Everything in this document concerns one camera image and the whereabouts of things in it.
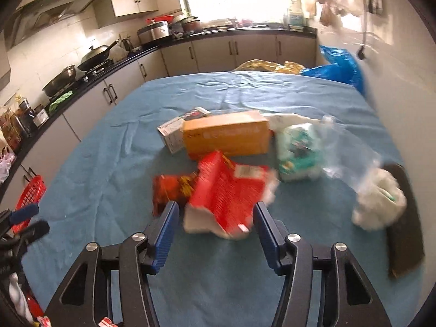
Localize gas stove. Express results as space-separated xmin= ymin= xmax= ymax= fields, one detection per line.
xmin=79 ymin=59 xmax=115 ymax=78

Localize small white cardboard box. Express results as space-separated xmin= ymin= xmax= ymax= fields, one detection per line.
xmin=157 ymin=116 xmax=186 ymax=155

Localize teal cartoon tissue pack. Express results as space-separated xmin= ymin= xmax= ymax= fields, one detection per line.
xmin=275 ymin=123 xmax=324 ymax=183

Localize red and white snack packet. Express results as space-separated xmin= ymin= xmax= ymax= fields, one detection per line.
xmin=183 ymin=150 xmax=280 ymax=241

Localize blue plastic bag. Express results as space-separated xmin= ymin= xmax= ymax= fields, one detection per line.
xmin=301 ymin=45 xmax=367 ymax=98

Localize orange cardboard box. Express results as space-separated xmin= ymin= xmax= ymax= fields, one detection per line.
xmin=182 ymin=110 xmax=275 ymax=161

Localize red orange snack packet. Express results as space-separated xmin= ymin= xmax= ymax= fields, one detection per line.
xmin=152 ymin=172 xmax=200 ymax=217

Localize beige kitchen cabinets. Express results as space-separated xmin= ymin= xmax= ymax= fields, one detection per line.
xmin=17 ymin=0 xmax=181 ymax=28
xmin=0 ymin=34 xmax=317 ymax=205

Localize beige upper kitchen cabinets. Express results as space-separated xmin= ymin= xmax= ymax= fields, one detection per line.
xmin=17 ymin=0 xmax=181 ymax=28

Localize beige lower kitchen cabinets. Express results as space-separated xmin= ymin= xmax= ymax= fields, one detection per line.
xmin=0 ymin=34 xmax=317 ymax=205

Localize group of condiment bottles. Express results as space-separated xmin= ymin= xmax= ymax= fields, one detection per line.
xmin=0 ymin=97 xmax=50 ymax=152

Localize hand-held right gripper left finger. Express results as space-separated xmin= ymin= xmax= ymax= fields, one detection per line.
xmin=44 ymin=200 xmax=180 ymax=327

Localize black wok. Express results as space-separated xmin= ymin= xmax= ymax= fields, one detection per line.
xmin=78 ymin=39 xmax=120 ymax=71

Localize red plastic basket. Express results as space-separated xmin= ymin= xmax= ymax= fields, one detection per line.
xmin=12 ymin=175 xmax=46 ymax=234

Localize stacked cooking pots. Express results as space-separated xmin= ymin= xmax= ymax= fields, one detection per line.
xmin=171 ymin=14 xmax=202 ymax=37

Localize white plastic bag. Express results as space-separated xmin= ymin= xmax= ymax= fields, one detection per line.
xmin=267 ymin=112 xmax=322 ymax=133

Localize silver rice cooker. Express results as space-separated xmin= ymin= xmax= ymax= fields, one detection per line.
xmin=137 ymin=20 xmax=171 ymax=44

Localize dark frying pan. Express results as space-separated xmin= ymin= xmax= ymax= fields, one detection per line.
xmin=42 ymin=65 xmax=77 ymax=96

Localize blue tablecloth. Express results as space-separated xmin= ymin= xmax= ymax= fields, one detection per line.
xmin=20 ymin=71 xmax=414 ymax=327

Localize yellow plastic bag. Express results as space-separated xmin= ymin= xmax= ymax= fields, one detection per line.
xmin=233 ymin=59 xmax=304 ymax=75

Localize small red white box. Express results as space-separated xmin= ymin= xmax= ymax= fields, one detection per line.
xmin=184 ymin=107 xmax=212 ymax=121

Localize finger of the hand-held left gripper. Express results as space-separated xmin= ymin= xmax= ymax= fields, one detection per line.
xmin=8 ymin=204 xmax=40 ymax=225
xmin=14 ymin=220 xmax=50 ymax=246

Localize black power cable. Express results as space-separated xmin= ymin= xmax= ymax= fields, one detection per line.
xmin=356 ymin=0 xmax=375 ymax=61

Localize green cloth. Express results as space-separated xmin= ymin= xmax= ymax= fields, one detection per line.
xmin=49 ymin=90 xmax=74 ymax=113

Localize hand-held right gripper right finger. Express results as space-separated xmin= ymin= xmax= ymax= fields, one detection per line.
xmin=253 ymin=202 xmax=392 ymax=327

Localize glass range hood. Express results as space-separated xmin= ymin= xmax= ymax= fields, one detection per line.
xmin=10 ymin=0 xmax=114 ymax=48

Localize dark rectangular board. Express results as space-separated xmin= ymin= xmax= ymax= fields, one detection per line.
xmin=381 ymin=163 xmax=426 ymax=278

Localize clear plastic bag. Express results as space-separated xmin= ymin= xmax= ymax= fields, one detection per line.
xmin=318 ymin=114 xmax=382 ymax=191

